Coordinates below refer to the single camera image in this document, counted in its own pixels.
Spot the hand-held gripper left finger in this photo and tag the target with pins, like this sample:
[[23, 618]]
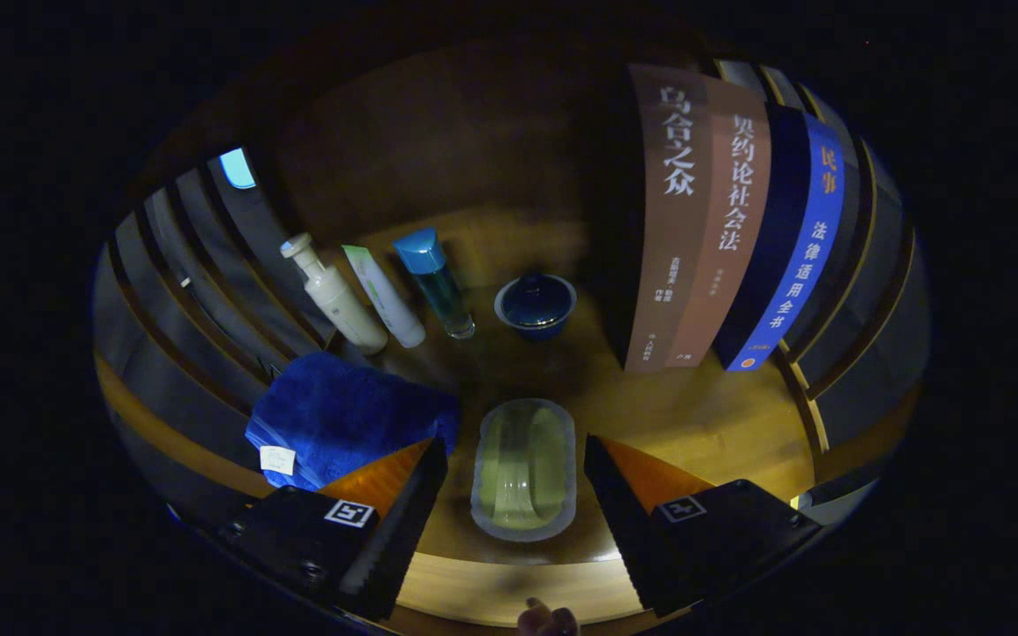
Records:
[[398, 530]]

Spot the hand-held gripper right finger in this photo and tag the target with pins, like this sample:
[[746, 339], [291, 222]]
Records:
[[628, 530]]

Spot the wooden countertop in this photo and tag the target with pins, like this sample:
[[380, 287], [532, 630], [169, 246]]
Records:
[[695, 424]]

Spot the brown wooden cabinet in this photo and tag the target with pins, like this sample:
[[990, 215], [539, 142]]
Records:
[[438, 141]]

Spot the folded blue towel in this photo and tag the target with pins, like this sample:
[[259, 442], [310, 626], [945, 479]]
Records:
[[341, 415]]

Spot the white and green tube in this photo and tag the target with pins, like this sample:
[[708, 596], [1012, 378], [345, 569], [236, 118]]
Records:
[[385, 305]]

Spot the white pump bottle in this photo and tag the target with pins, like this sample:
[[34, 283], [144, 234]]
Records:
[[341, 305]]

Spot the blue lidded teacup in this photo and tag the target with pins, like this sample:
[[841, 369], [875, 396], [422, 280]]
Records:
[[535, 305]]

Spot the teal capped bottle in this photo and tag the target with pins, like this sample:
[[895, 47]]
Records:
[[434, 278]]

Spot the dark brown book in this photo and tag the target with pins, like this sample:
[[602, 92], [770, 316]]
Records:
[[672, 247]]

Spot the light brown book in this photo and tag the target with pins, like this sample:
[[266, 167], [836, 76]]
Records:
[[730, 247]]

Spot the blue book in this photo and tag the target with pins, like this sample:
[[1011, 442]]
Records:
[[805, 256]]

